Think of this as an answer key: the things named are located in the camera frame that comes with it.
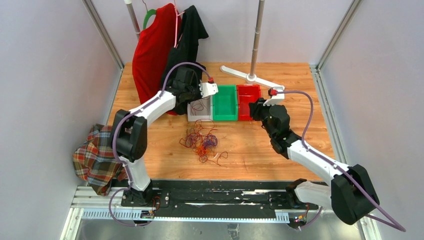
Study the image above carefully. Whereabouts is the red shirt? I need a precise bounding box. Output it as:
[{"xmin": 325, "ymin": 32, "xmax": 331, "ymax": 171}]
[{"xmin": 132, "ymin": 3, "xmax": 176, "ymax": 105}]

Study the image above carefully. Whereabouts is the plaid shirt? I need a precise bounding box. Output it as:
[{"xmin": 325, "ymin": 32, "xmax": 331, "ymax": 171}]
[{"xmin": 72, "ymin": 124, "xmax": 128, "ymax": 196}]

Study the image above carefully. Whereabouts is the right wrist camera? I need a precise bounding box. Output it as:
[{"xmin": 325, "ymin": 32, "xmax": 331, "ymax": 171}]
[{"xmin": 263, "ymin": 86, "xmax": 285, "ymax": 106}]

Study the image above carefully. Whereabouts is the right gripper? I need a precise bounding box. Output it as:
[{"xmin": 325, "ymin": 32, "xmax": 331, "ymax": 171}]
[{"xmin": 249, "ymin": 97, "xmax": 278, "ymax": 139}]

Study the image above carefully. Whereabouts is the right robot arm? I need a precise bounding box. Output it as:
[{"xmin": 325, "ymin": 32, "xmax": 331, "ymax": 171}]
[{"xmin": 249, "ymin": 98, "xmax": 380, "ymax": 225}]

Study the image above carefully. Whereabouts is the pink hanger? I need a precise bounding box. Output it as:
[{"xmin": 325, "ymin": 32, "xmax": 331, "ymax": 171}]
[{"xmin": 173, "ymin": 0, "xmax": 185, "ymax": 48}]

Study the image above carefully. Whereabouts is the green hanger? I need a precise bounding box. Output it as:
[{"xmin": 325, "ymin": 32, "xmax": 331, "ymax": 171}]
[{"xmin": 142, "ymin": 9, "xmax": 157, "ymax": 30}]

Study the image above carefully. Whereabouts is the red plastic bin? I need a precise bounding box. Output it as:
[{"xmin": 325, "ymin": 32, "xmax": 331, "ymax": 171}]
[{"xmin": 236, "ymin": 84, "xmax": 262, "ymax": 121}]

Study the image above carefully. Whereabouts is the black shirt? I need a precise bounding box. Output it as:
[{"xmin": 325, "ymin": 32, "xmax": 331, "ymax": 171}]
[{"xmin": 159, "ymin": 5, "xmax": 209, "ymax": 116}]

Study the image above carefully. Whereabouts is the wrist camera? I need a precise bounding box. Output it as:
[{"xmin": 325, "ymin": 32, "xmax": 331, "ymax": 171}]
[
  {"xmin": 263, "ymin": 86, "xmax": 285, "ymax": 106},
  {"xmin": 199, "ymin": 82, "xmax": 219, "ymax": 99}
]

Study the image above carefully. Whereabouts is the tangled wire bundle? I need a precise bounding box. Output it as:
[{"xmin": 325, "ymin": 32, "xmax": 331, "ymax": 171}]
[{"xmin": 178, "ymin": 119, "xmax": 229, "ymax": 167}]

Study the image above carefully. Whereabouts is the green plastic bin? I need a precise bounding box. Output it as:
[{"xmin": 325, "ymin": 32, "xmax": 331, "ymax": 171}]
[{"xmin": 212, "ymin": 85, "xmax": 239, "ymax": 121}]

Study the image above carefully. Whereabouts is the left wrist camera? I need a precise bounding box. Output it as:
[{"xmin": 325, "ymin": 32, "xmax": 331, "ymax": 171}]
[{"xmin": 199, "ymin": 82, "xmax": 219, "ymax": 99}]

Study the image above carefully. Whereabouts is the red wire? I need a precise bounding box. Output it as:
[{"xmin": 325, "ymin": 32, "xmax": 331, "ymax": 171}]
[{"xmin": 190, "ymin": 97, "xmax": 213, "ymax": 117}]

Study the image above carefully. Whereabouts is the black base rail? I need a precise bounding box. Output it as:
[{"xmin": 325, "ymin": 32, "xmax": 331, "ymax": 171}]
[{"xmin": 112, "ymin": 179, "xmax": 335, "ymax": 220}]

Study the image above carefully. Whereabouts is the white plastic bin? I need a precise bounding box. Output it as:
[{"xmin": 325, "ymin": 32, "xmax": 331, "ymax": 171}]
[{"xmin": 187, "ymin": 96, "xmax": 213, "ymax": 122}]

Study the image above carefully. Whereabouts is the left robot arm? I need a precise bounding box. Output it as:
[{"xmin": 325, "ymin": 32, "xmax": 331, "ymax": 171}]
[{"xmin": 109, "ymin": 61, "xmax": 218, "ymax": 207}]

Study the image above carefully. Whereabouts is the white clothes rack stand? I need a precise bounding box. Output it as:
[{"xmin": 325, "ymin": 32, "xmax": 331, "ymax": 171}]
[{"xmin": 220, "ymin": 0, "xmax": 285, "ymax": 91}]

